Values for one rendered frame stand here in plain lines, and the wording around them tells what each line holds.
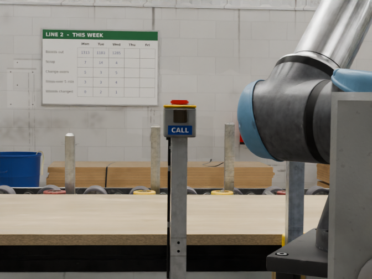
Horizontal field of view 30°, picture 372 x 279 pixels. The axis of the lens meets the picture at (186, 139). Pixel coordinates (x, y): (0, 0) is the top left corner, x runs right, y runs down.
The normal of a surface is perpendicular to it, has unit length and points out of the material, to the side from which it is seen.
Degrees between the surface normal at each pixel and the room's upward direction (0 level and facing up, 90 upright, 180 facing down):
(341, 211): 90
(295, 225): 90
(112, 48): 90
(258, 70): 90
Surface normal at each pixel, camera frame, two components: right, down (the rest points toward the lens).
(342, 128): -0.43, 0.04
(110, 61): 0.08, 0.05
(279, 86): -0.49, -0.62
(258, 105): -0.65, -0.38
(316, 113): -0.70, -0.17
